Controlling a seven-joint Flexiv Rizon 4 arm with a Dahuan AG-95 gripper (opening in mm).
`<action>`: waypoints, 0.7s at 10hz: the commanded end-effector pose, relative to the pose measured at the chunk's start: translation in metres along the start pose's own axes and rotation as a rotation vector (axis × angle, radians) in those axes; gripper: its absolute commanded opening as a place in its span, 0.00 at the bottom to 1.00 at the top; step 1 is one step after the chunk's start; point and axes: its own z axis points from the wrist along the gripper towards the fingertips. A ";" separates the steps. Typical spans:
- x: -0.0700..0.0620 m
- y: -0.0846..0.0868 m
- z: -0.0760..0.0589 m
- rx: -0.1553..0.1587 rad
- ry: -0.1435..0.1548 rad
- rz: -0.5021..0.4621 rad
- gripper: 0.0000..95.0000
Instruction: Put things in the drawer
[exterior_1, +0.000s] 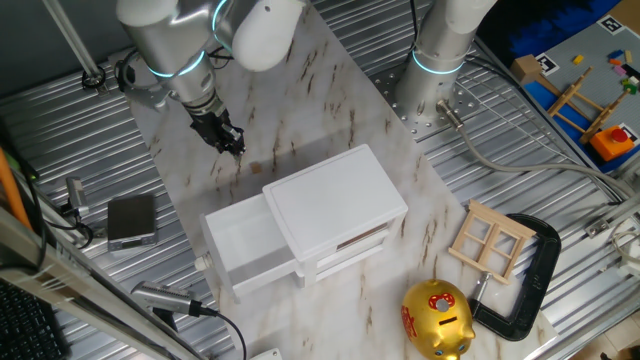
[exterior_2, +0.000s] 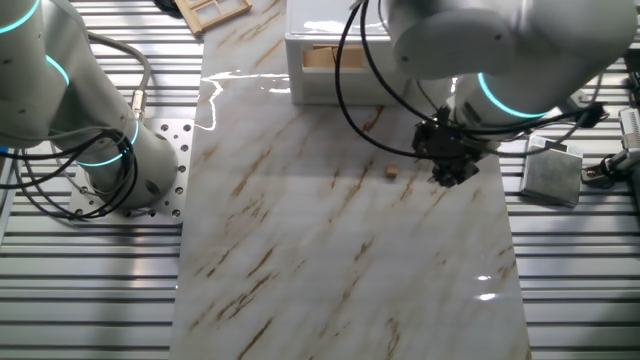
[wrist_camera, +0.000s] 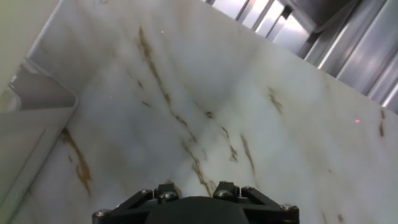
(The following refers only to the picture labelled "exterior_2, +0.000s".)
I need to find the small silver camera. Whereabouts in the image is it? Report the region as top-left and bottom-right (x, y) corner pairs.
(580, 106), (640, 190)

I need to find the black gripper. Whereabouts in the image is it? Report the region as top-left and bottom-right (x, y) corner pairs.
(412, 117), (485, 189)

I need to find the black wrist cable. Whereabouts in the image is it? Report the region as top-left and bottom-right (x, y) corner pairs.
(333, 0), (609, 164)

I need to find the wooden window frame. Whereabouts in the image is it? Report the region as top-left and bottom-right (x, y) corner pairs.
(173, 0), (254, 37)

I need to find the silver digital scale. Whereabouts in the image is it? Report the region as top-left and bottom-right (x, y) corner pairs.
(518, 133), (585, 209)

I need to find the wooden block in cabinet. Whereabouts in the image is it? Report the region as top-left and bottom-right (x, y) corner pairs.
(332, 44), (366, 69)
(302, 44), (337, 69)

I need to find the black arm base cable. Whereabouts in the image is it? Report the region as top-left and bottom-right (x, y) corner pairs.
(0, 127), (141, 221)

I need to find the marble pattern board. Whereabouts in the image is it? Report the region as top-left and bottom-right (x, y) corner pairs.
(168, 0), (534, 360)

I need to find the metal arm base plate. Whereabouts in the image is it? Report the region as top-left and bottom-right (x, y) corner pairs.
(67, 118), (196, 227)

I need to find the white mini cabinet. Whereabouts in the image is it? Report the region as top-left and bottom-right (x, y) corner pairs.
(283, 0), (416, 107)

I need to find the grey cable with connector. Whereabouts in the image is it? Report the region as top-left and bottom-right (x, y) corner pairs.
(82, 30), (153, 124)

